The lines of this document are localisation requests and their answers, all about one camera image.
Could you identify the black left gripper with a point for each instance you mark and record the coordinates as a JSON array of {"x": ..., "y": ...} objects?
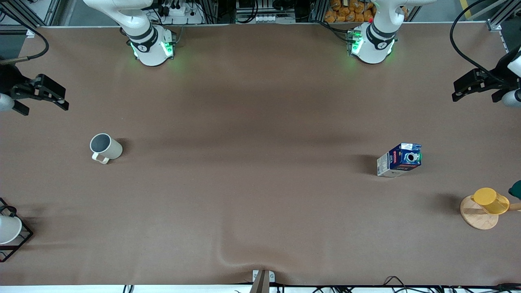
[{"x": 501, "y": 78}]

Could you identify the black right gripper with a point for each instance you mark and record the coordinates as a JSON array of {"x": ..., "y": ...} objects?
[{"x": 8, "y": 80}]

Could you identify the cream ceramic mug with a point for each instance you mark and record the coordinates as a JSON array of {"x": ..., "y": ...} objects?
[{"x": 106, "y": 147}]

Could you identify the blue white milk carton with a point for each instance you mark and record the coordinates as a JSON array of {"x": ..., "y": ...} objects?
[{"x": 401, "y": 159}]

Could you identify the yellow plastic cup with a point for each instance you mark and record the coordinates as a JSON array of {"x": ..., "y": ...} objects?
[{"x": 490, "y": 200}]

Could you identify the round wooden cup stand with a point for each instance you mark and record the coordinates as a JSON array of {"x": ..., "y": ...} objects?
[{"x": 478, "y": 217}]

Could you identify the white cup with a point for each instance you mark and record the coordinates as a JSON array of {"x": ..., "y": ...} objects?
[{"x": 8, "y": 228}]

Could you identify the dark green object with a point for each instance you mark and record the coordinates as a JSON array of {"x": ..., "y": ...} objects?
[{"x": 516, "y": 190}]

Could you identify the orange snack bag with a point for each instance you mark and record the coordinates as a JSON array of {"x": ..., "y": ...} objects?
[{"x": 350, "y": 11}]

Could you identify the white power strip with plugs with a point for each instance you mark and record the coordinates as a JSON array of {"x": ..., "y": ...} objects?
[{"x": 181, "y": 12}]

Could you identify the aluminium frame profile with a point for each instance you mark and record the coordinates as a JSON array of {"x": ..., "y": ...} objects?
[
  {"x": 28, "y": 14},
  {"x": 498, "y": 18}
]

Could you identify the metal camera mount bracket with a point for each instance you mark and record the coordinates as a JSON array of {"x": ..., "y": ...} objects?
[{"x": 263, "y": 280}]

